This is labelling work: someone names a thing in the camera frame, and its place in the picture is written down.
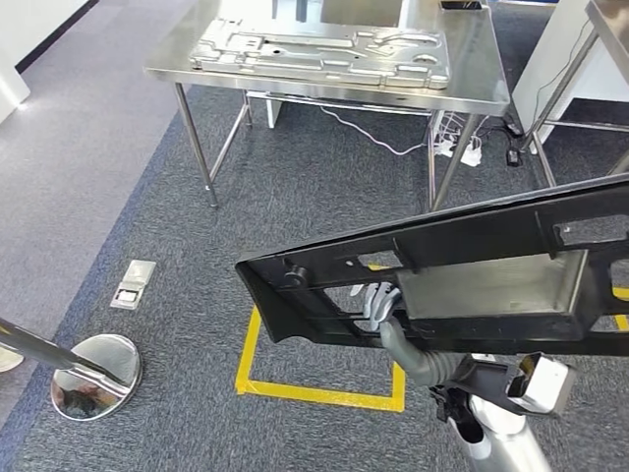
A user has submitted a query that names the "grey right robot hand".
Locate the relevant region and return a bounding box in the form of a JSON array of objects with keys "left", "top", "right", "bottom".
[{"left": 351, "top": 281, "right": 419, "bottom": 376}]

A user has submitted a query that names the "black plastic panel part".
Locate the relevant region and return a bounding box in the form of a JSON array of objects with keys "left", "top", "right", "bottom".
[{"left": 235, "top": 172, "right": 629, "bottom": 358}]

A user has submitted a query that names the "stainless steel workbench table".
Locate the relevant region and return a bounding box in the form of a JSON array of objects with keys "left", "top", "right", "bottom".
[
  {"left": 520, "top": 0, "right": 629, "bottom": 190},
  {"left": 143, "top": 0, "right": 511, "bottom": 213}
]

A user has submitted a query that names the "yellow tape floor square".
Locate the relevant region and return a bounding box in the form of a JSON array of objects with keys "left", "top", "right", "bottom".
[{"left": 235, "top": 262, "right": 407, "bottom": 414}]

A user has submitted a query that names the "white power strip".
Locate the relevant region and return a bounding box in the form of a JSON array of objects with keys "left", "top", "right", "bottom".
[{"left": 434, "top": 133, "right": 483, "bottom": 169}]

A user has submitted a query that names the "black power adapter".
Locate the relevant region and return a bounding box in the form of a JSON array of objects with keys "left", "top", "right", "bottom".
[{"left": 506, "top": 117, "right": 524, "bottom": 168}]

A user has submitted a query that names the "stamped silver metal panel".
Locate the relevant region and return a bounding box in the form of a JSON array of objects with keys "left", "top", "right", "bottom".
[{"left": 189, "top": 17, "right": 451, "bottom": 91}]

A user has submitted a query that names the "white cabinet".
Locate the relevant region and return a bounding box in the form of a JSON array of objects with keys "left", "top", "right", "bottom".
[{"left": 511, "top": 0, "right": 629, "bottom": 154}]

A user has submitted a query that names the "open silver floor socket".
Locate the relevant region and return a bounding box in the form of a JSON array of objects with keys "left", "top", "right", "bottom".
[{"left": 110, "top": 259, "right": 158, "bottom": 312}]

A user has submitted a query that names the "black wrist cable bundle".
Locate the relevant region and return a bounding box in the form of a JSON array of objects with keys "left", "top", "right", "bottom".
[{"left": 429, "top": 385, "right": 485, "bottom": 444}]

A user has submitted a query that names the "white power cable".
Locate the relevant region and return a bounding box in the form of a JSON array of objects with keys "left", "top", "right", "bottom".
[{"left": 319, "top": 103, "right": 428, "bottom": 157}]

